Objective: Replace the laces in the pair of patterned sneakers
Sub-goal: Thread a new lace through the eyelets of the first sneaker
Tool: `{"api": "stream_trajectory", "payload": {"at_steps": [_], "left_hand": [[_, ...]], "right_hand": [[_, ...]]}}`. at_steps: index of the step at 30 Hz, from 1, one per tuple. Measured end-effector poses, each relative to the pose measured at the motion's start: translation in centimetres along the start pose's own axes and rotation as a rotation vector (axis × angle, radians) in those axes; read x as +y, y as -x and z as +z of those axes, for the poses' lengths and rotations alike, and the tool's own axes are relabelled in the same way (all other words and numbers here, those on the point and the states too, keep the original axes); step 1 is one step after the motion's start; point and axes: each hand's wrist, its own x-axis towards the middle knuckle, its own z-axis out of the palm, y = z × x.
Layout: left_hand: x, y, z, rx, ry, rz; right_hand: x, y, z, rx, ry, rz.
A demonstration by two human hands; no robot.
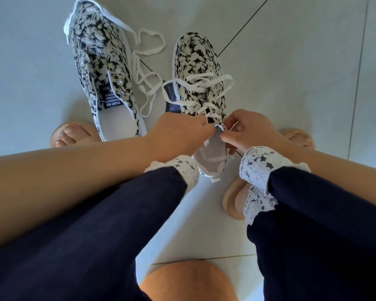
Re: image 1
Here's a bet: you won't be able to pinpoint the person's left hand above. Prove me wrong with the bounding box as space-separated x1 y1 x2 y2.
144 112 216 163

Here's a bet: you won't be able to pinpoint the person's right hand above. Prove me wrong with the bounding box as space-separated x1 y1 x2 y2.
218 109 290 156

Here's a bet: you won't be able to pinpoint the bright white shoelace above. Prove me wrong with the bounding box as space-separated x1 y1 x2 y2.
161 71 239 163
63 0 166 119

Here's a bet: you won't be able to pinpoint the person's right forearm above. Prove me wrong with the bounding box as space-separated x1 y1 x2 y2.
277 142 376 212

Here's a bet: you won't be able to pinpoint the person's left forearm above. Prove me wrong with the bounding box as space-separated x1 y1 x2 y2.
0 136 157 251

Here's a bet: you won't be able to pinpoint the person's right leg navy trousers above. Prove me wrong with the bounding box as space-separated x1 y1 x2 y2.
239 146 376 301

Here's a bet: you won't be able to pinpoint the person's leg navy trousers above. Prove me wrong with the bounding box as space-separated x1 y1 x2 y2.
0 155 201 301
239 146 376 301

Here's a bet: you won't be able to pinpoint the person's left leg navy trousers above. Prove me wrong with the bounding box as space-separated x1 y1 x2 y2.
0 155 201 301

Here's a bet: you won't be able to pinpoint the pink slipper with green charm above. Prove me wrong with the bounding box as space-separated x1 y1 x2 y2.
222 128 316 222

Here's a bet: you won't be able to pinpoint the pink slipper with white charms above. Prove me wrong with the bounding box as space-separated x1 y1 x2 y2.
49 121 102 149

